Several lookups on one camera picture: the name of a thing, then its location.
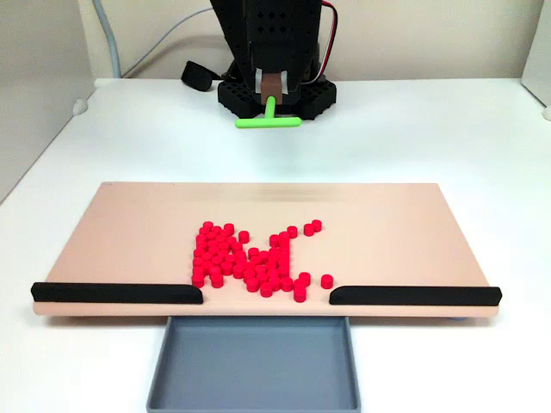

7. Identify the green T-shaped pusher tool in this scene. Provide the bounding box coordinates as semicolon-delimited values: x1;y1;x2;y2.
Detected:
234;73;302;130

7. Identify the beige flat board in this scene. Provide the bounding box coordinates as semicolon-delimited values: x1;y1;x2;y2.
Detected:
32;181;503;322

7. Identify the grey shallow tray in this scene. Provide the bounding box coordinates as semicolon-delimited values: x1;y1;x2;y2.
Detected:
145;316;362;413

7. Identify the red white black servo cable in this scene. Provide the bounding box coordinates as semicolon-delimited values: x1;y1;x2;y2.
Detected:
307;1;339;85

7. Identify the thin grey cable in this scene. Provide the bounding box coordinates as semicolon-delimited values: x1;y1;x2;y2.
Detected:
121;7;213;80

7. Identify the grey hose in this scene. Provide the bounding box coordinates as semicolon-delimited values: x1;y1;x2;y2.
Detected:
91;0;123;80

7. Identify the black edge rail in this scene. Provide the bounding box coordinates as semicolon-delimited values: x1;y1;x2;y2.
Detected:
329;284;504;307
29;281;204;305

